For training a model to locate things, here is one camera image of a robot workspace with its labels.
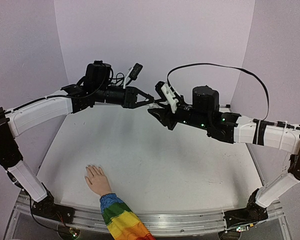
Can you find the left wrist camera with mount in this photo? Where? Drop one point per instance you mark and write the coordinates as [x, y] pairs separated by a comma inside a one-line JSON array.
[[132, 74]]

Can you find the aluminium front frame rail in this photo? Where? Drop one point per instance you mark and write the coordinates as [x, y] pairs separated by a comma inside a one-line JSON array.
[[173, 224]]

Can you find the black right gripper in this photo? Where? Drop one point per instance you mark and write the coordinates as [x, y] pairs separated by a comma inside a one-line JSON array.
[[171, 115]]

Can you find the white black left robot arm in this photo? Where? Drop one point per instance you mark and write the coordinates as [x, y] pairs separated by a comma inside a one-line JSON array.
[[95, 86]]

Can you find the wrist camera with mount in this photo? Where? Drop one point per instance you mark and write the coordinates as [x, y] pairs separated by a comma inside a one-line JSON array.
[[132, 74], [166, 92]]

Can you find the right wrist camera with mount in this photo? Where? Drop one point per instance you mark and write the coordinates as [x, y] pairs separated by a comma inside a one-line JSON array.
[[166, 92]]

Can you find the rainbow striped sleeve forearm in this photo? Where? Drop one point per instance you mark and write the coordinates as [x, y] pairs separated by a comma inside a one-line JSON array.
[[121, 221]]

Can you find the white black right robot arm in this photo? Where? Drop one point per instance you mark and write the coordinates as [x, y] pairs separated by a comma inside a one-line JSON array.
[[234, 128]]

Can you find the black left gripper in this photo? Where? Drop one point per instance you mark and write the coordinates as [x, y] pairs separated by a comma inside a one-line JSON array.
[[132, 95]]

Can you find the mannequin hand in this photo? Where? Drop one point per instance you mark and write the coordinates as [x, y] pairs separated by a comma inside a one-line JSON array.
[[97, 180]]

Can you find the clear nail polish bottle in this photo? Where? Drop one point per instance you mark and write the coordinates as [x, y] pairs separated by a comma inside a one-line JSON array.
[[154, 106]]

